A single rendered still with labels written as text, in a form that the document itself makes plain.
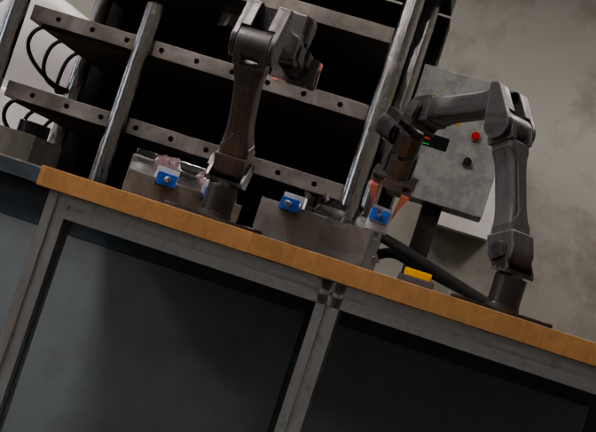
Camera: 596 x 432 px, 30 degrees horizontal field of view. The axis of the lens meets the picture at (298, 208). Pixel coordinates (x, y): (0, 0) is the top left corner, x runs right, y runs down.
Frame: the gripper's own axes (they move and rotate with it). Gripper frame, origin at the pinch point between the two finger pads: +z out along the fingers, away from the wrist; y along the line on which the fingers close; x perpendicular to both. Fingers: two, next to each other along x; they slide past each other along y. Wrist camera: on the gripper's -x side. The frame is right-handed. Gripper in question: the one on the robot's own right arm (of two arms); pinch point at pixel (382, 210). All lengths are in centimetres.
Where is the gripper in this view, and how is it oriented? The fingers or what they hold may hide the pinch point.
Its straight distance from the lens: 254.5
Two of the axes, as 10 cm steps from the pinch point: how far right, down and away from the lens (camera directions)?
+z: -3.0, 8.8, 3.7
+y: -9.2, -3.7, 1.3
